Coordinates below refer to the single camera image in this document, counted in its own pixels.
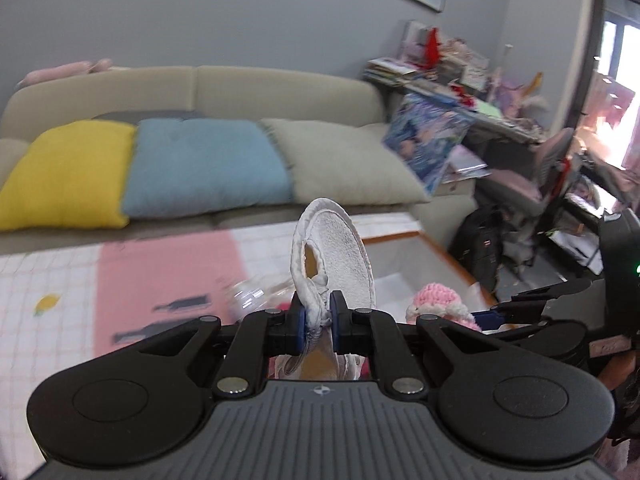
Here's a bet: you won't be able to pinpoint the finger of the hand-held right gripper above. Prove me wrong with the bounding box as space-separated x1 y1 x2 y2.
470 310 551 333
497 279 593 311

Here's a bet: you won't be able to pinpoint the pink knitted hat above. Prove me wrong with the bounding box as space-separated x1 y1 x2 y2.
404 282 482 332

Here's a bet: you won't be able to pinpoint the orange cardboard box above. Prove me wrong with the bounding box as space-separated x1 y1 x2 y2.
357 230 501 312

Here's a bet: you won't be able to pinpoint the crinkled clear packets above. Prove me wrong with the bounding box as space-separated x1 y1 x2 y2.
227 280 296 321

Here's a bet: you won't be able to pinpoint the checked pink mat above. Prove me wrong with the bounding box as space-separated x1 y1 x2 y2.
0 212 426 466

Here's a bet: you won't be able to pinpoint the stack of books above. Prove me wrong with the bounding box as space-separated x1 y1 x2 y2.
364 22 493 93

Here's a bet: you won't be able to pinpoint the beige sofa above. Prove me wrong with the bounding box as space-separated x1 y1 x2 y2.
0 65 481 256

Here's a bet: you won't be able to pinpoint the blue printed pillow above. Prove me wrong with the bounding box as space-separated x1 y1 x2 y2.
382 96 473 196

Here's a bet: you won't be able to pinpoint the bright glass door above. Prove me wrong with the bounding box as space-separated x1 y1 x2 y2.
575 0 640 172

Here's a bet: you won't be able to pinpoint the pink office chair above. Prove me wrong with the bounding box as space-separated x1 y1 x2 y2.
480 127 576 272

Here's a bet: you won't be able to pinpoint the cluttered desk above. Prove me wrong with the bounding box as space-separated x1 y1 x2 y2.
365 55 551 147

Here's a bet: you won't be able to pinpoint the black backpack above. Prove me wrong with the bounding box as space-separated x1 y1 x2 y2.
450 205 506 293

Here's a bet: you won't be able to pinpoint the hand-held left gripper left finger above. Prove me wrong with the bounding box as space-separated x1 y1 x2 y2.
132 292 307 398

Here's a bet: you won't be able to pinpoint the beige pillow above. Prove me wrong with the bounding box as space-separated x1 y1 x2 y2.
259 118 431 205

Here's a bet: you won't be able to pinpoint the pink plastic folder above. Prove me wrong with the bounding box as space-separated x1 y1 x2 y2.
442 147 493 184

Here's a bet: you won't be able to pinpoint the pink plush toy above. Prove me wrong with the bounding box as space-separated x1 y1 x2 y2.
15 57 113 88

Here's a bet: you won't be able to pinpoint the white slipper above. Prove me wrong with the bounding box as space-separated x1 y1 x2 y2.
272 197 376 381

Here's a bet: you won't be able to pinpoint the red hanging ornament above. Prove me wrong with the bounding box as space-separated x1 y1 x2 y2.
422 27 446 67

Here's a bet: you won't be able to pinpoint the yellow pillow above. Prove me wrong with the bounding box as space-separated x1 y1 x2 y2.
0 120 138 232

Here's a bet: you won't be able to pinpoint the black metal rack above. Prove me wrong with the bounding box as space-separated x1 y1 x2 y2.
547 180 618 278

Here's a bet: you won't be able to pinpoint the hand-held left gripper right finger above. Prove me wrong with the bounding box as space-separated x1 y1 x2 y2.
330 291 506 396

